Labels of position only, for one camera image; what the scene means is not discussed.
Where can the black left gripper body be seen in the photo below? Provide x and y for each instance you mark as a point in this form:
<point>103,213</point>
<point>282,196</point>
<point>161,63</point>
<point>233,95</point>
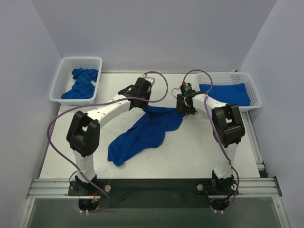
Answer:
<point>141,102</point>

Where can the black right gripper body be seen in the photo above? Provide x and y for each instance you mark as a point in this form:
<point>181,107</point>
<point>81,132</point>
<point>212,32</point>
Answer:
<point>181,106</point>

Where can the blue towel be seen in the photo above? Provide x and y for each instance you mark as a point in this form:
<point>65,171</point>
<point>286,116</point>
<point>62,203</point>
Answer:
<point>230,94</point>
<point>148,132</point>

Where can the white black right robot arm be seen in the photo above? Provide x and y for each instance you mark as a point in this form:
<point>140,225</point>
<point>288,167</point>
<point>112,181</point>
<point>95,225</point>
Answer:
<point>227,127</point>

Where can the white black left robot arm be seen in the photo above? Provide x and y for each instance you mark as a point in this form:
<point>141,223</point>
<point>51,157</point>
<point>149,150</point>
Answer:
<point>84,132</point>

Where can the crumpled blue towels in basket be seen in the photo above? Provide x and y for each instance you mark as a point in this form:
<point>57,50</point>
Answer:
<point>83,87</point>

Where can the white perforated right basket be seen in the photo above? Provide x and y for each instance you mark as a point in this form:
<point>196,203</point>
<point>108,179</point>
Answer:
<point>205,82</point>

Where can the white perforated basket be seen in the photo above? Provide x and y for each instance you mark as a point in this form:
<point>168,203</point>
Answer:
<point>205,82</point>
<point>64,81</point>

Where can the white perforated left basket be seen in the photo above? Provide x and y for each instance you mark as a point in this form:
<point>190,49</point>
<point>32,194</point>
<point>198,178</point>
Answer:
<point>64,81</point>

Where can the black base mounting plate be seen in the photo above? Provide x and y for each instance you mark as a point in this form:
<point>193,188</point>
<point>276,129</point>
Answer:
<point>154,194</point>

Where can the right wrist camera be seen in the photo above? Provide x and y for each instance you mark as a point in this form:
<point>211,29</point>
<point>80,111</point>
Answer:
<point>186,89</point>

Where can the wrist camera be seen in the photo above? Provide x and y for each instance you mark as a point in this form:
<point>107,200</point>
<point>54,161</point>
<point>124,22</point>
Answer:
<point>149,79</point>
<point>186,89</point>

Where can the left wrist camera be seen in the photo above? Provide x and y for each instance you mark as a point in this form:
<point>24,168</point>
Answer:
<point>149,79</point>

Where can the aluminium frame rail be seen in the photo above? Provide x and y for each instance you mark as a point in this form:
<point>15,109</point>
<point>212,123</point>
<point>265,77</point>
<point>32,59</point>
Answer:
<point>187,153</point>

